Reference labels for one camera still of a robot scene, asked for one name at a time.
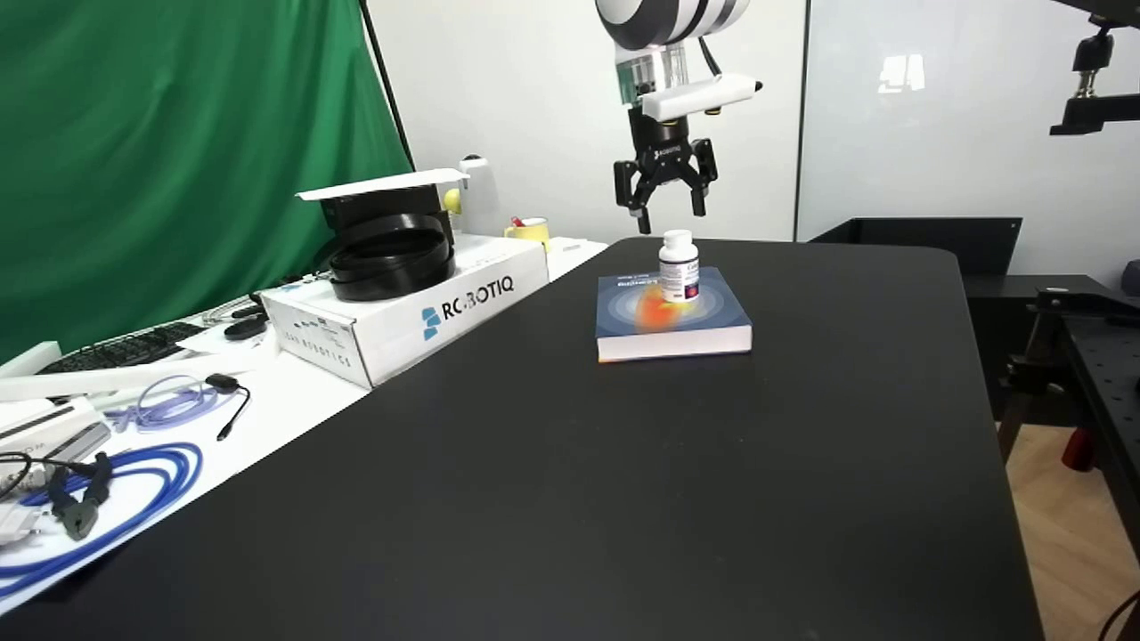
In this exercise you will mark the black computer mouse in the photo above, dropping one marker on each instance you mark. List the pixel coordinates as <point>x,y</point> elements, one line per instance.
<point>249,329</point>

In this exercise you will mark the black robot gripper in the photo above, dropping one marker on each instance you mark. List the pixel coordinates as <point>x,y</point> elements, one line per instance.
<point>665,138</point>

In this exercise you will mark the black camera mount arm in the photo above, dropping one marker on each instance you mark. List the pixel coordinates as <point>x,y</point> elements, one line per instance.
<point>1093,112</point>

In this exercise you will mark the black side table frame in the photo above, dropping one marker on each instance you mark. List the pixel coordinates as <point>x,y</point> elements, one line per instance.
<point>1093,358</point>

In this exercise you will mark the white Robotiq cardboard box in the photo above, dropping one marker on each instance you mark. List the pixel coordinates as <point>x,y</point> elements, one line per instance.
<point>392,321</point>

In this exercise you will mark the small yellow container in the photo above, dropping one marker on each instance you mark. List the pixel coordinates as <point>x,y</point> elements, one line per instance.
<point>529,230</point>

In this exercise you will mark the white pill bottle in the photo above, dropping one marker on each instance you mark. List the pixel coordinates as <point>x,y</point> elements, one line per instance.
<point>679,270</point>

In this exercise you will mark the small white adapter box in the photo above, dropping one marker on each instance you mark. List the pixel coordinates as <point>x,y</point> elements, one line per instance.
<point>55,429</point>

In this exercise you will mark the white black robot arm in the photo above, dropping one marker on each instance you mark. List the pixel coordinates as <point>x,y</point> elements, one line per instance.
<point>665,21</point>

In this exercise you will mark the white plastic jug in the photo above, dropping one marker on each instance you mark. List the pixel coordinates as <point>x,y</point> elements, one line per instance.
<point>479,197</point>

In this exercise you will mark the black backdrop stand pole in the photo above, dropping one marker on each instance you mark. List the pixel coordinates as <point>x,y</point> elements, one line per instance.
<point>388,85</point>

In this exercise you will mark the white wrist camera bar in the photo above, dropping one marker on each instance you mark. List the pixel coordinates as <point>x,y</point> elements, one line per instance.
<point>701,94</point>

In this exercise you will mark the black box with white lid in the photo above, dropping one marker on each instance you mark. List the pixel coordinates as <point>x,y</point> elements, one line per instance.
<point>378,197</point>

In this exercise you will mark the green backdrop cloth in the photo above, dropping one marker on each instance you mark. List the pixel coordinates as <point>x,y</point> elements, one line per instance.
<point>167,156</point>

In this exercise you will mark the blue orange paperback book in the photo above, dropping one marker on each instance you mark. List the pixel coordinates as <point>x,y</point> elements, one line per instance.
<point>665,327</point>

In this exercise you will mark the black low cabinet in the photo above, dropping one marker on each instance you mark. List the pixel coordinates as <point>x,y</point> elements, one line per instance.
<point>929,245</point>

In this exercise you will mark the black computer keyboard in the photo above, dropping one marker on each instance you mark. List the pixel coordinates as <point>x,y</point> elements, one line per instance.
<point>120,348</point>

